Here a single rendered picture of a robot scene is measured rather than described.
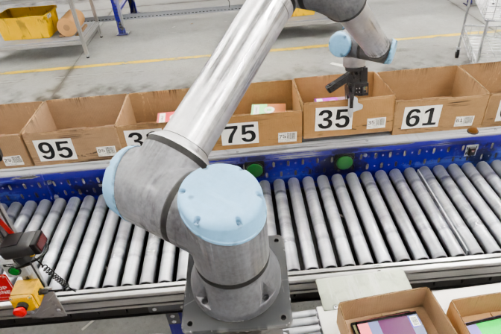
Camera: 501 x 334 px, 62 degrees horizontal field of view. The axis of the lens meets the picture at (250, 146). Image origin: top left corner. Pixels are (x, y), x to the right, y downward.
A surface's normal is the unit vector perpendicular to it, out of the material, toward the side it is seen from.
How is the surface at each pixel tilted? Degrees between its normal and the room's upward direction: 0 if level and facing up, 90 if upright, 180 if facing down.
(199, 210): 8
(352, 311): 89
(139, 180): 32
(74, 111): 89
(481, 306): 89
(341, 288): 0
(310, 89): 85
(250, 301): 74
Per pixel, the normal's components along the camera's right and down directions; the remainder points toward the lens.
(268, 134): 0.06, 0.59
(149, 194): -0.39, -0.25
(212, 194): 0.00, -0.73
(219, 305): -0.28, 0.34
